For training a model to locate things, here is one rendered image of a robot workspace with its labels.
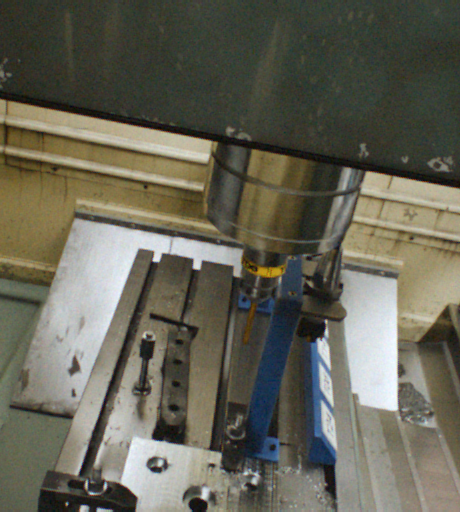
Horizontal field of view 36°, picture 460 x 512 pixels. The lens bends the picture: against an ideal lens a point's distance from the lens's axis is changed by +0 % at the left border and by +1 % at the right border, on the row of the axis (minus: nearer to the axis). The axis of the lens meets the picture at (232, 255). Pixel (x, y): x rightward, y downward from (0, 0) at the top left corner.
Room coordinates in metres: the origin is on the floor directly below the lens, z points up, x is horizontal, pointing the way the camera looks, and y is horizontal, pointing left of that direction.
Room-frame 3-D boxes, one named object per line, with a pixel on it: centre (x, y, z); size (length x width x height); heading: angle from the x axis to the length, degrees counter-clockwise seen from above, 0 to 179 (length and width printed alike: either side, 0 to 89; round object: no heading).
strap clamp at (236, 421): (0.83, -0.06, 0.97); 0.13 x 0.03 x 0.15; 2
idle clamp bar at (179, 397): (0.99, 0.06, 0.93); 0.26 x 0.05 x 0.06; 7
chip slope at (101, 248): (1.33, -0.02, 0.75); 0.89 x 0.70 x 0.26; 92
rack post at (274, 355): (0.91, -0.10, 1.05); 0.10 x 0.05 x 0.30; 92
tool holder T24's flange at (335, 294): (0.96, -0.15, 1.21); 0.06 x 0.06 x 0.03
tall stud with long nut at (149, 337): (1.00, 0.12, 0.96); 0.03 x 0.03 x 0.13
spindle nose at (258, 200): (0.68, -0.04, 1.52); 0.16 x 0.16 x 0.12
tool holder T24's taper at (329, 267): (0.96, -0.15, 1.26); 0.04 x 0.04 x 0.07
